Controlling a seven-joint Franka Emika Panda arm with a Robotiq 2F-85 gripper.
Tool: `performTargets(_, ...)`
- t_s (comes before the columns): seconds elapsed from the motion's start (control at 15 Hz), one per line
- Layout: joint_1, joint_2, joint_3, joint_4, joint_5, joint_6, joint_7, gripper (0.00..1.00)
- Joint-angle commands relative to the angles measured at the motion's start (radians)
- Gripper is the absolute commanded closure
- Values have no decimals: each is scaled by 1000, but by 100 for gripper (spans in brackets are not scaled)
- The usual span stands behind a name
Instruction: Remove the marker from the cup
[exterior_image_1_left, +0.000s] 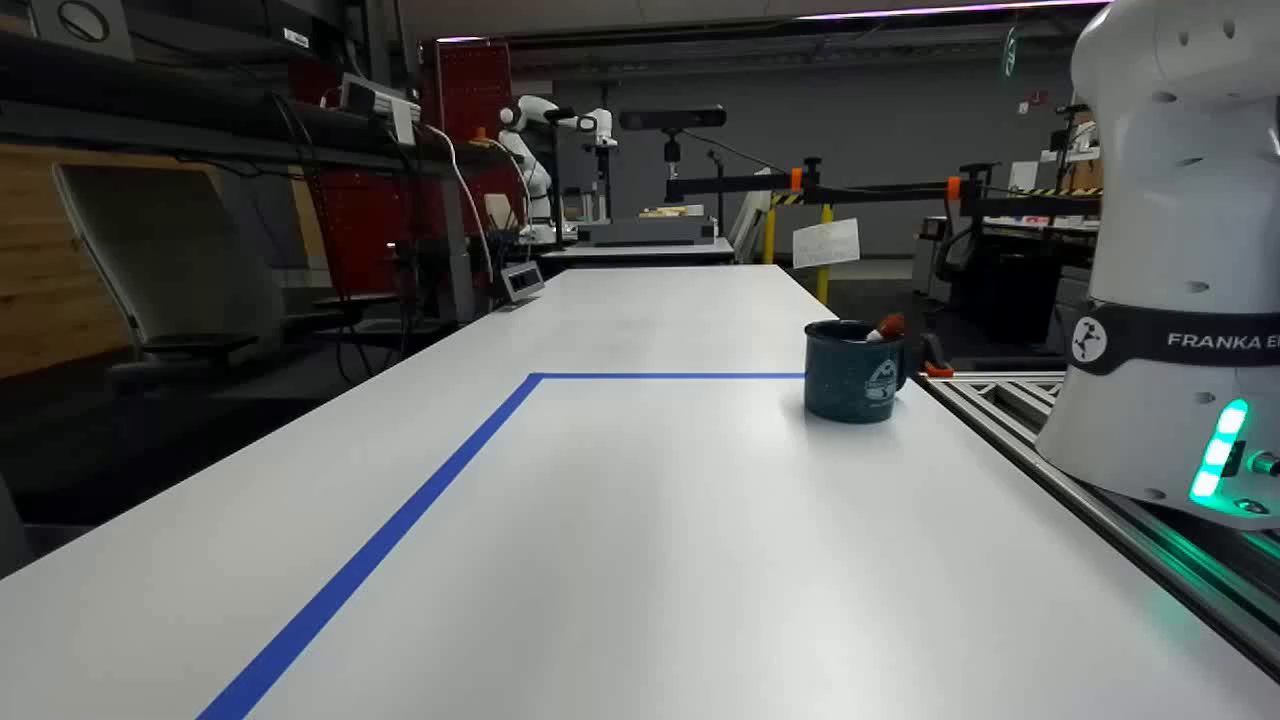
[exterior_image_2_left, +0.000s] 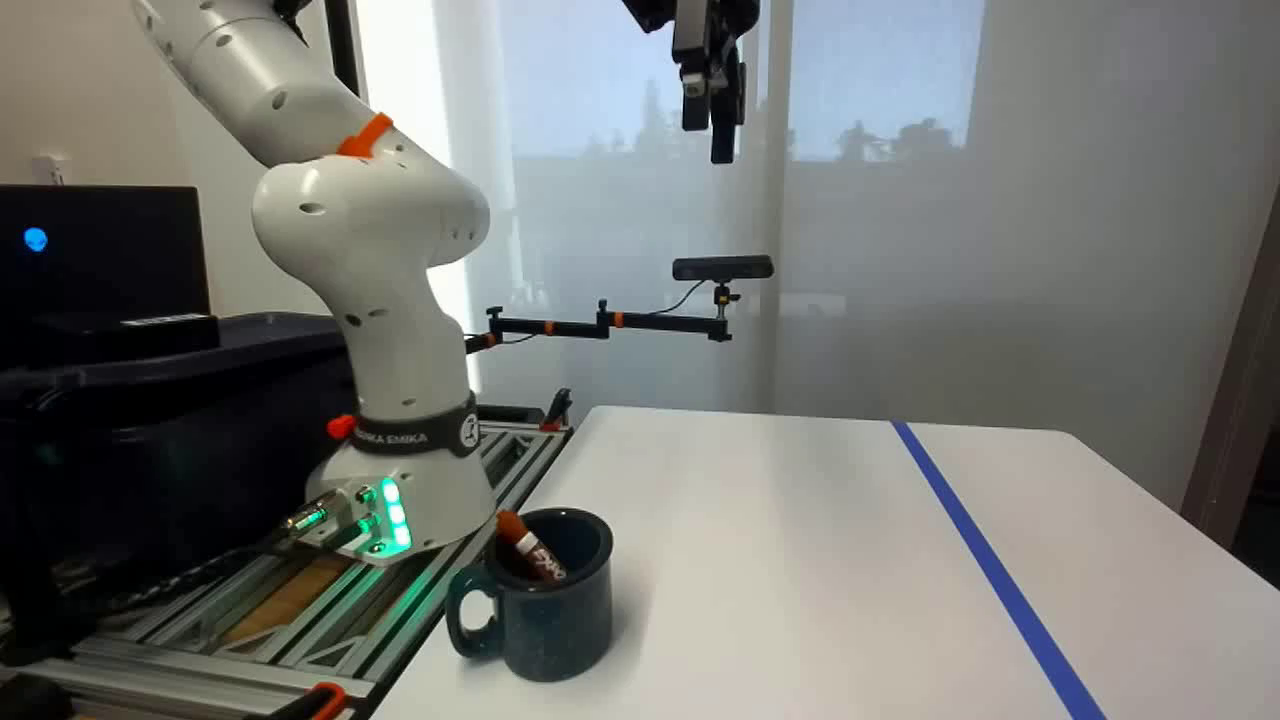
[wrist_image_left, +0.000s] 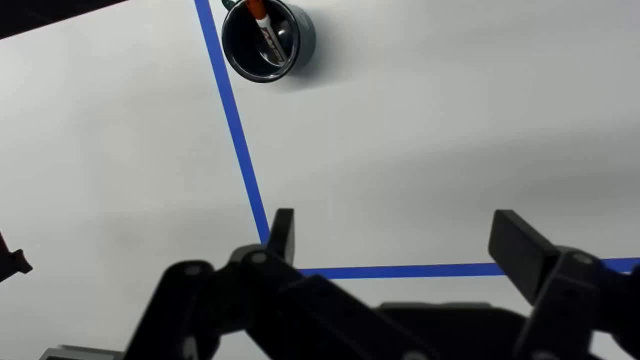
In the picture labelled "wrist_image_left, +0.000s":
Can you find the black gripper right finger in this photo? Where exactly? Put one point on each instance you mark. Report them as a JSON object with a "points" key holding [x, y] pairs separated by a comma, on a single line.
{"points": [[573, 300]]}

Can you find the dark teal enamel mug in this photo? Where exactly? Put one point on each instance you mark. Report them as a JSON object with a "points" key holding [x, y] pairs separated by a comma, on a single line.
{"points": [[304, 41]]}

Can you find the long blue tape strip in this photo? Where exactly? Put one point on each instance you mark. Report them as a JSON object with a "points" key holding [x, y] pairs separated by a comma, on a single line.
{"points": [[413, 271]]}

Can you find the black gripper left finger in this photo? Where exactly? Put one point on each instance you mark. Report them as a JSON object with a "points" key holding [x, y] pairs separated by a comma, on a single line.
{"points": [[287, 312]]}

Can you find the orange capped dry-erase marker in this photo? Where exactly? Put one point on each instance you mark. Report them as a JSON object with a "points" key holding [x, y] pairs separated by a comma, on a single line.
{"points": [[260, 21]]}

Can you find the short blue tape strip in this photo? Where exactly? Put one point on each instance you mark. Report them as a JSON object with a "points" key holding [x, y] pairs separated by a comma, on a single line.
{"points": [[231, 112]]}

